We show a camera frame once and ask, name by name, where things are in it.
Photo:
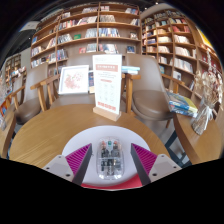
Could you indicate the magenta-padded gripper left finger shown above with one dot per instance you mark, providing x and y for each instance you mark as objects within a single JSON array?
[{"x": 78, "y": 159}]

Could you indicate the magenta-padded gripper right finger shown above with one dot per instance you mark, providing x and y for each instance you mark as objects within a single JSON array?
[{"x": 146, "y": 159}]

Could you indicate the transparent computer mouse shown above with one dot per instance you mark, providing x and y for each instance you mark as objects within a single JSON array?
[{"x": 110, "y": 160}]

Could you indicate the white mouse pad, red rest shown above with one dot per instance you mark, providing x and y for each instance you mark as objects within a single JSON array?
[{"x": 110, "y": 131}]

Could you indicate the beige armchair with wooden arms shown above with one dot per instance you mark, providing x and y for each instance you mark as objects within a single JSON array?
[{"x": 73, "y": 100}]

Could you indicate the stack of colourful books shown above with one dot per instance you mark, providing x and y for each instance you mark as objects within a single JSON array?
[{"x": 181, "y": 104}]

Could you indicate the glass vase with dried flowers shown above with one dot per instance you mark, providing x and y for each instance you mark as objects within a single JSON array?
[{"x": 203, "y": 116}]

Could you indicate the dark cover book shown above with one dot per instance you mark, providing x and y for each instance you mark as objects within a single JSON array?
[{"x": 91, "y": 81}]

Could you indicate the white framed red drawing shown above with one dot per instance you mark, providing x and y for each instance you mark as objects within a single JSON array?
[{"x": 74, "y": 80}]

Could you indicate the white sign on wooden stand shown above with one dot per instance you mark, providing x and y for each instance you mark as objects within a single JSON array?
[{"x": 107, "y": 83}]

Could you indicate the light blue book stack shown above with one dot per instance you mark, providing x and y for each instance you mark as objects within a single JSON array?
[{"x": 130, "y": 69}]

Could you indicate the book display table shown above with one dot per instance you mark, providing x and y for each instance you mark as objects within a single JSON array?
[{"x": 3, "y": 106}]

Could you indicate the small distant wooden bookshelf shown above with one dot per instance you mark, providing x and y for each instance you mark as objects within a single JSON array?
[{"x": 15, "y": 68}]

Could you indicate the tall wooden bookshelf unit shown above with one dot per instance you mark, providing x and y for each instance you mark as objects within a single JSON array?
[{"x": 173, "y": 43}]

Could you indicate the wide wooden bookshelf unit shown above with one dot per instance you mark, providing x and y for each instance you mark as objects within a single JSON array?
[{"x": 83, "y": 30}]

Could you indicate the white hanging ceiling sign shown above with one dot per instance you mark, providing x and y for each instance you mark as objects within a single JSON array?
[{"x": 30, "y": 26}]

